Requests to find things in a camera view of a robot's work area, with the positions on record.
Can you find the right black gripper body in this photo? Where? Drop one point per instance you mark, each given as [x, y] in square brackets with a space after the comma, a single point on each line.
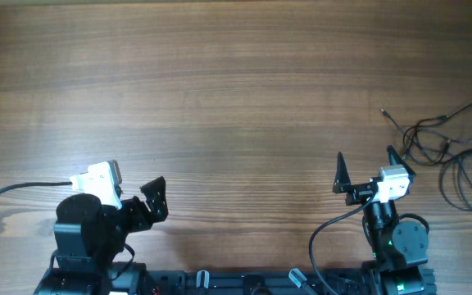
[359, 194]

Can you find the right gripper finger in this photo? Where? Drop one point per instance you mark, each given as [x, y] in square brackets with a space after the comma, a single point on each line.
[342, 182]
[395, 159]

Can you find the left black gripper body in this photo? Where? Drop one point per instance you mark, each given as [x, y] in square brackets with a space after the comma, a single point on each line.
[133, 215]

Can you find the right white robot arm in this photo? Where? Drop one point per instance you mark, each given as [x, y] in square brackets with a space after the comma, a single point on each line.
[399, 242]

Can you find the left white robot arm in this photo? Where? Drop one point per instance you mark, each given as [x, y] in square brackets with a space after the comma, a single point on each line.
[90, 234]

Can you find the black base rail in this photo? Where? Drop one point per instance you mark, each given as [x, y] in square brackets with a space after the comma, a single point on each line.
[346, 281]

